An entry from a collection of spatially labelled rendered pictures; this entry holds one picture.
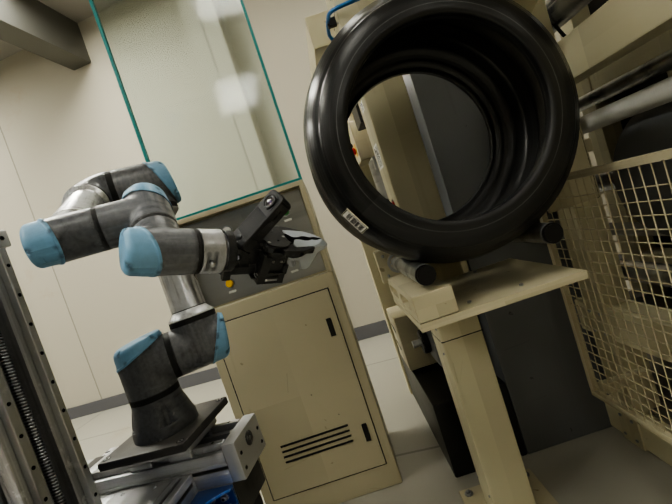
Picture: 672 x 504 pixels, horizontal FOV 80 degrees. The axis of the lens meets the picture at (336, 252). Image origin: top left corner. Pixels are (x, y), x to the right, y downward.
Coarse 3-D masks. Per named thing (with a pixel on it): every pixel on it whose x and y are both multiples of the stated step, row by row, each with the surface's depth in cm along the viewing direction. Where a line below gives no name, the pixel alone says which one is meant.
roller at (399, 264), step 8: (392, 264) 115; (400, 264) 102; (408, 264) 94; (416, 264) 88; (424, 264) 85; (400, 272) 107; (408, 272) 91; (416, 272) 84; (424, 272) 84; (432, 272) 84; (416, 280) 85; (424, 280) 84; (432, 280) 84
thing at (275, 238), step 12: (228, 240) 67; (264, 240) 70; (276, 240) 72; (288, 240) 74; (240, 252) 69; (252, 252) 70; (264, 252) 71; (276, 252) 71; (228, 264) 67; (240, 264) 71; (252, 264) 72; (264, 264) 71; (276, 264) 73; (228, 276) 70; (252, 276) 74; (264, 276) 73; (276, 276) 76
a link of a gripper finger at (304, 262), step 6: (294, 240) 75; (300, 240) 76; (306, 240) 77; (312, 240) 78; (318, 240) 78; (300, 246) 74; (306, 246) 75; (318, 246) 77; (324, 246) 79; (294, 258) 76; (300, 258) 77; (306, 258) 78; (312, 258) 79; (300, 264) 78; (306, 264) 79
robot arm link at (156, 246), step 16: (144, 224) 62; (160, 224) 63; (176, 224) 66; (128, 240) 58; (144, 240) 59; (160, 240) 60; (176, 240) 61; (192, 240) 63; (128, 256) 58; (144, 256) 58; (160, 256) 60; (176, 256) 61; (192, 256) 63; (128, 272) 59; (144, 272) 60; (160, 272) 61; (176, 272) 63; (192, 272) 65
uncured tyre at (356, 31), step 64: (384, 0) 82; (448, 0) 80; (512, 0) 84; (320, 64) 84; (384, 64) 108; (448, 64) 109; (512, 64) 100; (320, 128) 82; (512, 128) 109; (576, 128) 84; (320, 192) 89; (512, 192) 107; (448, 256) 86
